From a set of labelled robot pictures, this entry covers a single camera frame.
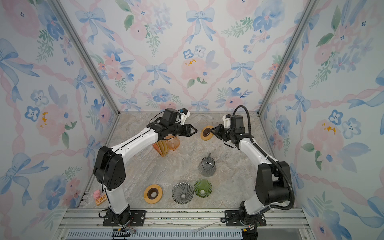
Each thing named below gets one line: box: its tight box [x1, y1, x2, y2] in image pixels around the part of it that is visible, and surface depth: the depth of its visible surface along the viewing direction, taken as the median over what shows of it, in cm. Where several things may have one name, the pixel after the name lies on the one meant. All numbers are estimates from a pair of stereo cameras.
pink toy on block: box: [93, 189, 108, 206], surface depth 80 cm
